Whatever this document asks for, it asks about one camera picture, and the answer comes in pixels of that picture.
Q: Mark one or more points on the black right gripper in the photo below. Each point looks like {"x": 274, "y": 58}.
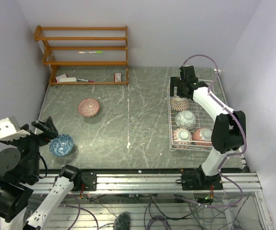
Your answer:
{"x": 175, "y": 82}

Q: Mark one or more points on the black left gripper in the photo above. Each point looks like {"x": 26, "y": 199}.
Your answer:
{"x": 47, "y": 126}

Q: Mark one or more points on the brown flower grid bowl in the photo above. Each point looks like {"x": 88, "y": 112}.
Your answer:
{"x": 179, "y": 104}

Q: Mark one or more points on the black leaf pattern bowl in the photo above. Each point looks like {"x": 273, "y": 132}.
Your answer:
{"x": 185, "y": 119}

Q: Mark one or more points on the white bowl red diamond outside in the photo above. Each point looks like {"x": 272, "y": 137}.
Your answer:
{"x": 181, "y": 138}

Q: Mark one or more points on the red diamond pattern bowl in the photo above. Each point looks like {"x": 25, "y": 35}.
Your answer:
{"x": 202, "y": 137}

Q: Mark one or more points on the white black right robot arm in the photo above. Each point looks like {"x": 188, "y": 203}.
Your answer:
{"x": 229, "y": 130}

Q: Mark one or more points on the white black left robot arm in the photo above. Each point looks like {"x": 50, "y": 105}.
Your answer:
{"x": 19, "y": 170}

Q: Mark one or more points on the wooden shelf rack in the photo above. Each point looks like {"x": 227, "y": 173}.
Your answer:
{"x": 48, "y": 58}

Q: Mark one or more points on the blue swirl pattern bowl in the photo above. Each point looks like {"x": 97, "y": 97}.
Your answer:
{"x": 62, "y": 145}

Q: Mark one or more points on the red drop pattern bowl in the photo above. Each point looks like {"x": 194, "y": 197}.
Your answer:
{"x": 88, "y": 107}

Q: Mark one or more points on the white eraser block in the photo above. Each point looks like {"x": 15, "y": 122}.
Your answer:
{"x": 68, "y": 80}

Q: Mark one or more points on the red white small box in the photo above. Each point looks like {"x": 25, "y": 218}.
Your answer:
{"x": 117, "y": 77}

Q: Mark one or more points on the pink white marker pen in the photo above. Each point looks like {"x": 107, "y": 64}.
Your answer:
{"x": 89, "y": 81}

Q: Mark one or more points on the green white marker pen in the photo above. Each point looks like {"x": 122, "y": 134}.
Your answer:
{"x": 90, "y": 52}

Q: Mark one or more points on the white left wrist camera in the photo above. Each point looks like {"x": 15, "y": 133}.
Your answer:
{"x": 10, "y": 129}

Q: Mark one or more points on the white wire dish rack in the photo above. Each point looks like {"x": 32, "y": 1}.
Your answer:
{"x": 203, "y": 120}

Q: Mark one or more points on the aluminium rail base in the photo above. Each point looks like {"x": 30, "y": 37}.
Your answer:
{"x": 166, "y": 183}

